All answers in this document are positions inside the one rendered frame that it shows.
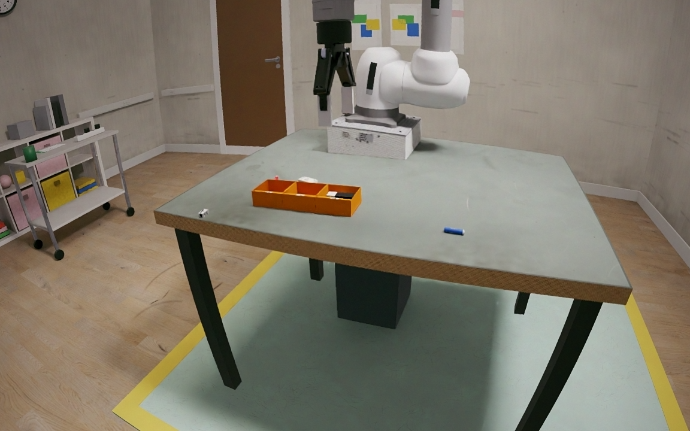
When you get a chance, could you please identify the orange three-compartment tray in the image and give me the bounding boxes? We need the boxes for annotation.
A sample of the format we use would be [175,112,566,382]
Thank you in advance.
[252,179,362,217]

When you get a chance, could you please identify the blue battery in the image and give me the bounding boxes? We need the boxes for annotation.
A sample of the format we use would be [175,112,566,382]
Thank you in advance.
[444,227,465,235]

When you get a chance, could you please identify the black and white eraser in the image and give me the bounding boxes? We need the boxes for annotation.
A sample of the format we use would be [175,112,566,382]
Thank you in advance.
[326,192,355,199]

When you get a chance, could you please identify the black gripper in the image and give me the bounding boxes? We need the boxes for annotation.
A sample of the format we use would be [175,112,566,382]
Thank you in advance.
[313,21,356,127]

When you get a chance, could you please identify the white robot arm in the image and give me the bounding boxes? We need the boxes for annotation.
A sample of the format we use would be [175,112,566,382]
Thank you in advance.
[312,0,470,129]

